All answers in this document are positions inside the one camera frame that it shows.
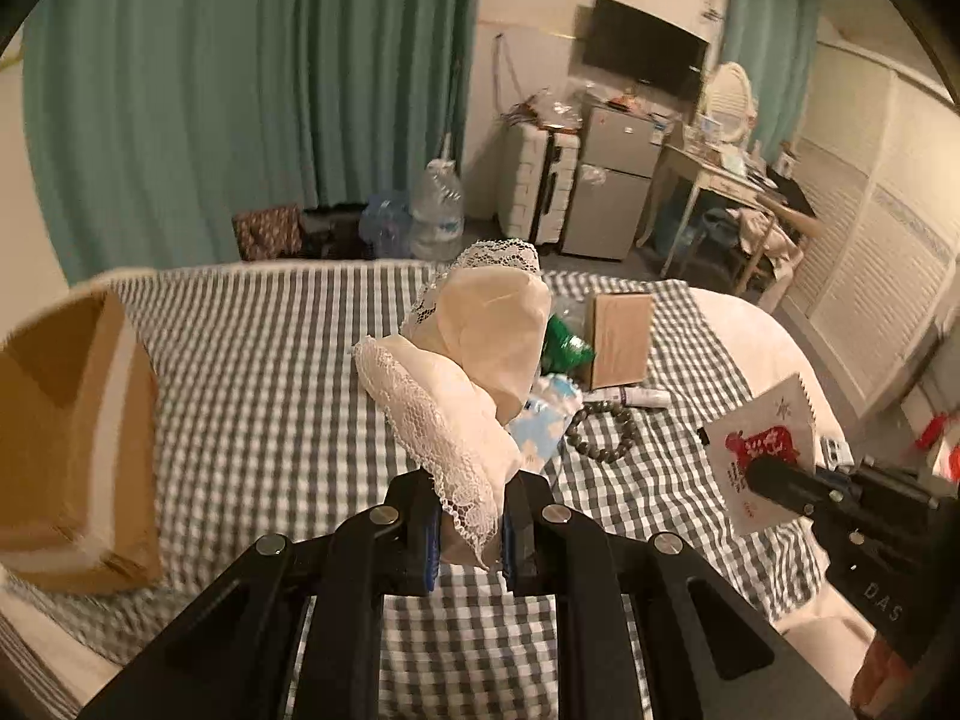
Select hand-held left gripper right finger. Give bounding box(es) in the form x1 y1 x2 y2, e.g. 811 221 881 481
502 471 856 720

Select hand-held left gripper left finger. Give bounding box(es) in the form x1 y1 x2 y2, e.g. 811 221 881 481
79 471 443 720

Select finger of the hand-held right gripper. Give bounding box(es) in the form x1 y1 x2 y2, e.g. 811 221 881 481
742 454 854 520

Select red and white sachet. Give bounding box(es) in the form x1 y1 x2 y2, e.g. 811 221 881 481
697 373 817 538

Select white cream tube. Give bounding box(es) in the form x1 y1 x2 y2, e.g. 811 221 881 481
581 386 672 410

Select cream lace cloth pouch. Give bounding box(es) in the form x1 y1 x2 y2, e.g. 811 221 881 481
352 240 552 571

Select red objects by wardrobe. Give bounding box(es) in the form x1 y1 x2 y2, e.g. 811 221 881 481
916 411 960 482

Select blue and white tissue packet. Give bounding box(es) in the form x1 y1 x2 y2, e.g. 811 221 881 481
506 373 583 467

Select green snack packet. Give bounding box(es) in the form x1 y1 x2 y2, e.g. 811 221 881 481
541 315 598 373

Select small brown cardboard box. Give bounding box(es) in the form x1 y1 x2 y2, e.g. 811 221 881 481
585 292 657 391

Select checked bedsheet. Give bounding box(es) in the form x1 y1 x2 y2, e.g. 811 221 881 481
0 259 848 720

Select wooden chair with clothes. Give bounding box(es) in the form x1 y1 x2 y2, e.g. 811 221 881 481
731 195 823 298

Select white louvered wardrobe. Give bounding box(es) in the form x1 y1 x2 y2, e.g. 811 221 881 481
780 41 960 421

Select cream dressing table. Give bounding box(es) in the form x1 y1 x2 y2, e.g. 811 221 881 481
637 142 775 280

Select blue water jug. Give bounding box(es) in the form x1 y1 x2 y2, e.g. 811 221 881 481
360 193 414 260

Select dark bag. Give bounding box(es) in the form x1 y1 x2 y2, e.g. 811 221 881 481
300 204 368 260

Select clear large water jug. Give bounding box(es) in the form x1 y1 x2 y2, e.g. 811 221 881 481
411 159 465 263

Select grey two-door fridge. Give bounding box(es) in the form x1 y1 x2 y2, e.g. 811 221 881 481
559 103 676 262

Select brown patterned bag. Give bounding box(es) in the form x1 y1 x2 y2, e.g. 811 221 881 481
232 206 305 262

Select white suitcase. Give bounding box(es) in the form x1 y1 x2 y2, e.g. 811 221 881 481
499 120 583 245

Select large brown cardboard box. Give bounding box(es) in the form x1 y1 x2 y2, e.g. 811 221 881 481
0 289 166 597

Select white oval vanity mirror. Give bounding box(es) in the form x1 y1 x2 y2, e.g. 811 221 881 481
701 62 758 152

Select plastic bags on suitcase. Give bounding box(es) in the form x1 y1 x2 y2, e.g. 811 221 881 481
508 86 595 133

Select narrow teal curtain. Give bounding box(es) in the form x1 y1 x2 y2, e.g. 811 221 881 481
720 0 822 173

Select wide teal curtain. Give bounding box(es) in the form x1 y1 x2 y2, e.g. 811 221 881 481
22 0 485 286

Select dark bead bracelet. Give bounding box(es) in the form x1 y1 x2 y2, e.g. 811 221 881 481
564 399 643 464

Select black wall television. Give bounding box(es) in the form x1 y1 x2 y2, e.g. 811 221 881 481
581 0 710 103

